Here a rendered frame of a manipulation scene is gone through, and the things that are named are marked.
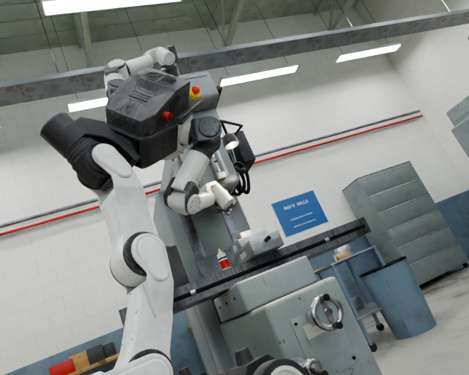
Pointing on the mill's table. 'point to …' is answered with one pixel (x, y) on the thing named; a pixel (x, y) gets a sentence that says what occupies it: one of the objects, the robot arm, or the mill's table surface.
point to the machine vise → (256, 248)
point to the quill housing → (213, 172)
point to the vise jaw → (249, 239)
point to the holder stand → (180, 278)
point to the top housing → (210, 92)
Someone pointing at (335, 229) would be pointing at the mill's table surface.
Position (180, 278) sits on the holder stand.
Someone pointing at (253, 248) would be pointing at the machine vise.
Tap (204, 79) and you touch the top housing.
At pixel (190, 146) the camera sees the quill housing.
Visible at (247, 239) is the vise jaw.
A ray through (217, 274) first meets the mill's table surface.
